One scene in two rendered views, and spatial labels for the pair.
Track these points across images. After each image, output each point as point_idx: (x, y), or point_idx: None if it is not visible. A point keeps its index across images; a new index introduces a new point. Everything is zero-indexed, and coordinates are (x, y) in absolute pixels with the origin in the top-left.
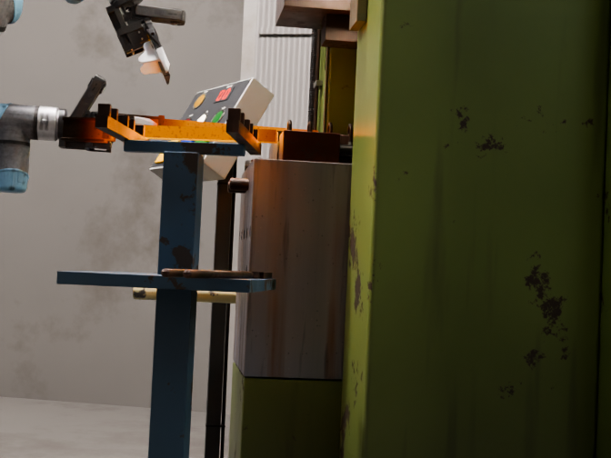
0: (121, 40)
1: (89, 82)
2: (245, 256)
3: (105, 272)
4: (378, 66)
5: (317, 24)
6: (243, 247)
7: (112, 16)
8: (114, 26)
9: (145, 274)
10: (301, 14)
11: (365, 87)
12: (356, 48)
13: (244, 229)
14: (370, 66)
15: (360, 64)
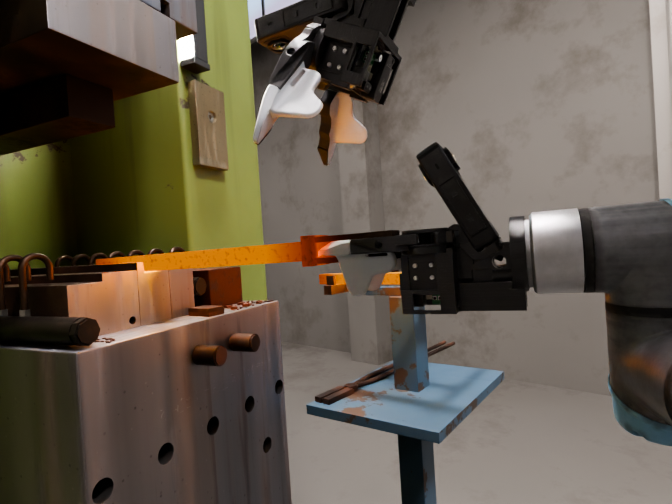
0: (391, 81)
1: (457, 163)
2: (241, 443)
3: (467, 388)
4: (262, 225)
5: (37, 62)
6: (207, 451)
7: (401, 5)
8: (397, 29)
9: (450, 365)
10: (118, 74)
11: (230, 232)
12: (37, 127)
13: (206, 421)
14: (242, 218)
15: (209, 205)
